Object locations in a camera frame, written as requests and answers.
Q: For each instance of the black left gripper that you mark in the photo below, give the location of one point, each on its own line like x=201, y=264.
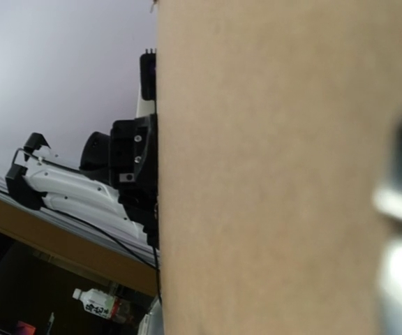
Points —
x=133, y=171

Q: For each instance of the brown cardboard backing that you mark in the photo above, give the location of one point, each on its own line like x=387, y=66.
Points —
x=274, y=121

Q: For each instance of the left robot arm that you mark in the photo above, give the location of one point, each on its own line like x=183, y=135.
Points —
x=41, y=180

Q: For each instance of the plastic drink bottle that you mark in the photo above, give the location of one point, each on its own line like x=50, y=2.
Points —
x=109, y=307

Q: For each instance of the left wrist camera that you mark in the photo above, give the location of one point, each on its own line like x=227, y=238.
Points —
x=146, y=101

